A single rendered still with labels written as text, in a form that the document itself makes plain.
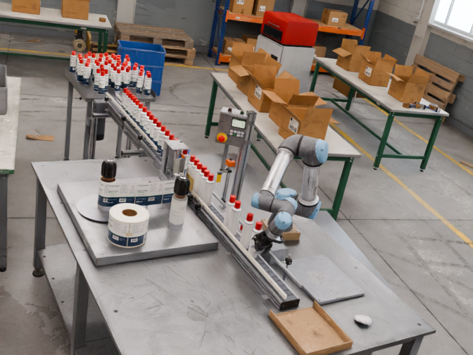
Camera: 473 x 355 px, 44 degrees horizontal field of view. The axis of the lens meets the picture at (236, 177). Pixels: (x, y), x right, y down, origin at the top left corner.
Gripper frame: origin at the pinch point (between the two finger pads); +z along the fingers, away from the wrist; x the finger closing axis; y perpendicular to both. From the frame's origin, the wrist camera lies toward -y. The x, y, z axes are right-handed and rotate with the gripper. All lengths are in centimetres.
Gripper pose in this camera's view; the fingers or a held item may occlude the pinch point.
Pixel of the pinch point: (258, 251)
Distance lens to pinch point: 301.8
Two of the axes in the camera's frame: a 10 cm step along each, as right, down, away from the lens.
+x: 3.2, 8.3, -4.5
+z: -3.9, 5.5, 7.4
